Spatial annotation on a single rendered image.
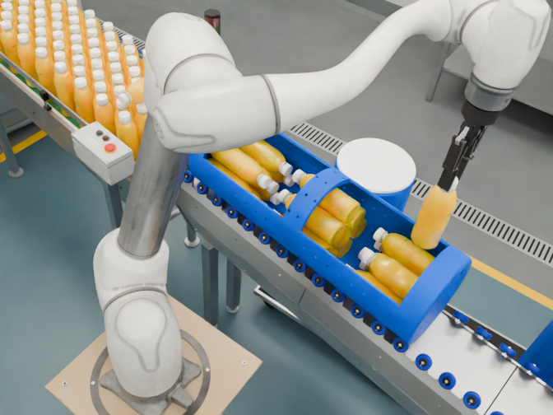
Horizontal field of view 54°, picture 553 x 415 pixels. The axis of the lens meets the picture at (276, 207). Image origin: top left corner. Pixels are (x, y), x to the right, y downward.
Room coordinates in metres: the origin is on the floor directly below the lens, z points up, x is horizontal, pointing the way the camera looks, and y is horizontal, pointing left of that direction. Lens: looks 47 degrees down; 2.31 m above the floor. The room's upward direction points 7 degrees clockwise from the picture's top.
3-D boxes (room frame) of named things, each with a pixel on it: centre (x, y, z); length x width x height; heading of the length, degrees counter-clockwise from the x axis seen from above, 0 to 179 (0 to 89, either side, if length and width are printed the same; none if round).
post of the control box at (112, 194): (1.32, 0.59, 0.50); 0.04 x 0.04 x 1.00; 52
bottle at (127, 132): (1.45, 0.55, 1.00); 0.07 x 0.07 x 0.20
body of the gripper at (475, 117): (0.93, -0.39, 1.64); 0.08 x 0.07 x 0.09; 142
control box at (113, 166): (1.32, 0.59, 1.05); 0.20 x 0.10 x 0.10; 52
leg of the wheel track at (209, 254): (1.33, 0.24, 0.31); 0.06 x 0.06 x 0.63; 52
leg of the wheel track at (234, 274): (1.44, 0.16, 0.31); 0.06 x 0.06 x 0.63; 52
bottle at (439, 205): (0.93, -0.39, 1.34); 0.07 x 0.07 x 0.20
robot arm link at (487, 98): (0.93, -0.39, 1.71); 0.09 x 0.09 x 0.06
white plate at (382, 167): (1.44, -0.33, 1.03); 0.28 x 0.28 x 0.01
